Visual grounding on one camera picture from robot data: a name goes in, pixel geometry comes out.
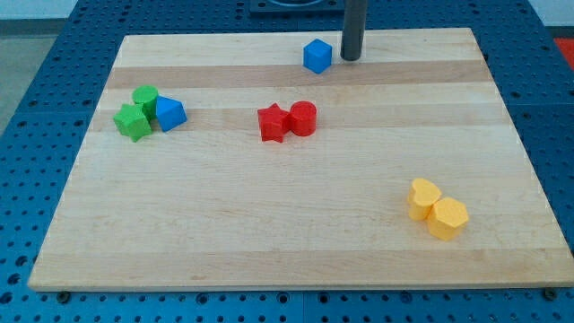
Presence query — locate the blue cube block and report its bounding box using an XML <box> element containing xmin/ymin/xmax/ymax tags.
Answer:
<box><xmin>303</xmin><ymin>39</ymin><xmax>333</xmax><ymax>74</ymax></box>

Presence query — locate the red star block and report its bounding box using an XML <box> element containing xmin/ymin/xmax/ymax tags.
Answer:
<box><xmin>257</xmin><ymin>103</ymin><xmax>290</xmax><ymax>143</ymax></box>

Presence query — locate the red cylinder block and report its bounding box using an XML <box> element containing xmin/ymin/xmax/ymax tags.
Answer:
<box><xmin>290</xmin><ymin>100</ymin><xmax>317</xmax><ymax>136</ymax></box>

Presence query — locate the wooden board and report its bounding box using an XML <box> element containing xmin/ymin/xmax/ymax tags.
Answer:
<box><xmin>29</xmin><ymin>28</ymin><xmax>573</xmax><ymax>292</ymax></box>

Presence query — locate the blue triangular prism block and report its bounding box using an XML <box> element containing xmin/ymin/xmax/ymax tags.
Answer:
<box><xmin>156</xmin><ymin>96</ymin><xmax>187</xmax><ymax>132</ymax></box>

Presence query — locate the yellow heart block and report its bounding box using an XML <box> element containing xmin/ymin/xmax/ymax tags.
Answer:
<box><xmin>407</xmin><ymin>178</ymin><xmax>442</xmax><ymax>221</ymax></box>

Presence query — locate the green cylinder block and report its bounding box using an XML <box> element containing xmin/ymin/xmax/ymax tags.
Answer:
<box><xmin>132</xmin><ymin>85</ymin><xmax>159</xmax><ymax>120</ymax></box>

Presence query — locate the green star block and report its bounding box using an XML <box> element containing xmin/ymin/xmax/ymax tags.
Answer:
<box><xmin>113</xmin><ymin>104</ymin><xmax>152</xmax><ymax>142</ymax></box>

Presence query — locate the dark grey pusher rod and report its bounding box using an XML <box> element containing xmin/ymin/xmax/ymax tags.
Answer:
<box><xmin>340</xmin><ymin>0</ymin><xmax>368</xmax><ymax>62</ymax></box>

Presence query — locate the yellow hexagon block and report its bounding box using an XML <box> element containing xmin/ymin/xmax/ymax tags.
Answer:
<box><xmin>427</xmin><ymin>197</ymin><xmax>469</xmax><ymax>241</ymax></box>

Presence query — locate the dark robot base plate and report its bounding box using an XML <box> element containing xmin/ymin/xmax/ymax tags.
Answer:
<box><xmin>247</xmin><ymin>0</ymin><xmax>344</xmax><ymax>18</ymax></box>

